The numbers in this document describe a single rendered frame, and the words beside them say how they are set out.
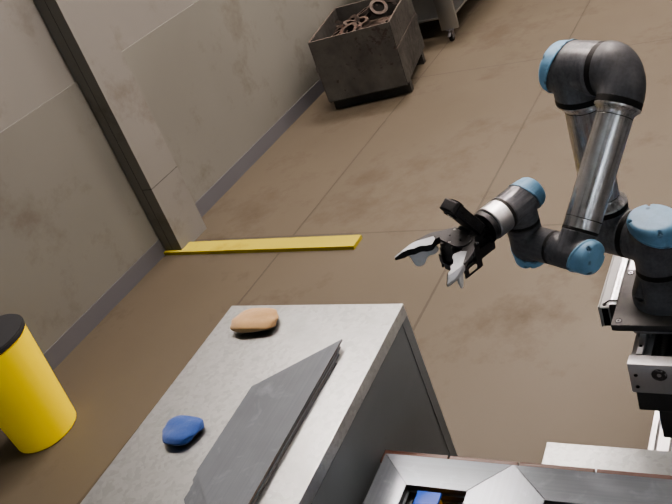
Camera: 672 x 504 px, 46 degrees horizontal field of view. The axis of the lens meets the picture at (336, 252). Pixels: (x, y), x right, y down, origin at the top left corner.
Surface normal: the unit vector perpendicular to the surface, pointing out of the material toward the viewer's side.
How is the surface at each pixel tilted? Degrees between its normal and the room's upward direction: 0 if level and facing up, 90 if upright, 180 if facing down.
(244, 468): 0
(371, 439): 90
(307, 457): 0
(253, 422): 0
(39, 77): 90
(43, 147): 90
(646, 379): 90
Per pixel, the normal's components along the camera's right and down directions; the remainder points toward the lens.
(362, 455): 0.87, -0.04
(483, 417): -0.32, -0.81
